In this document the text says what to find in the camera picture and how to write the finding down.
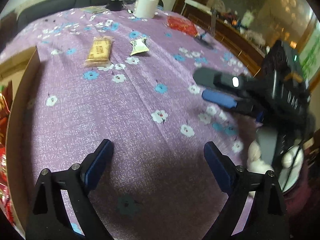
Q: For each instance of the small black object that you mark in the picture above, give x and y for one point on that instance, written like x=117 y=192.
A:
x=115 y=5

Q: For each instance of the flat green booklet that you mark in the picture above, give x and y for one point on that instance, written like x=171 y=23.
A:
x=94 y=9

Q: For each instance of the red mesh gift bag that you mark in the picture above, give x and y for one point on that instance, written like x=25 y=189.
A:
x=183 y=25

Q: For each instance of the white green snack packet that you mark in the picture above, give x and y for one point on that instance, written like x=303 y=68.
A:
x=139 y=46

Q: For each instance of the black leather sofa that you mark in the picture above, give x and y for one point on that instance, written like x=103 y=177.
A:
x=49 y=7

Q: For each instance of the cardboard tray box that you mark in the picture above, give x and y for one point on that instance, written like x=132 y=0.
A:
x=21 y=70

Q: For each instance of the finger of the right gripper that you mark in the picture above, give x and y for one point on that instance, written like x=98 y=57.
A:
x=214 y=79
x=242 y=106

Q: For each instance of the tan biscuit bar packet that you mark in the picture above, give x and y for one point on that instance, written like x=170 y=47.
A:
x=99 y=54

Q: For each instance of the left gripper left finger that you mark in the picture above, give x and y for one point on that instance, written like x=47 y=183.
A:
x=48 y=217

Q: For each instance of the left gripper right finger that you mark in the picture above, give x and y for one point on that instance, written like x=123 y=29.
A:
x=267 y=219

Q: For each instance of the wooden side cabinet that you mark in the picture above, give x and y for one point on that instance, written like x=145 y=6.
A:
x=249 y=28

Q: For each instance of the white plastic jar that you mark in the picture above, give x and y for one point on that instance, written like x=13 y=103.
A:
x=145 y=8

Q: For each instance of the purple floral tablecloth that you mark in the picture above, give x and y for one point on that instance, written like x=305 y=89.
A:
x=159 y=185

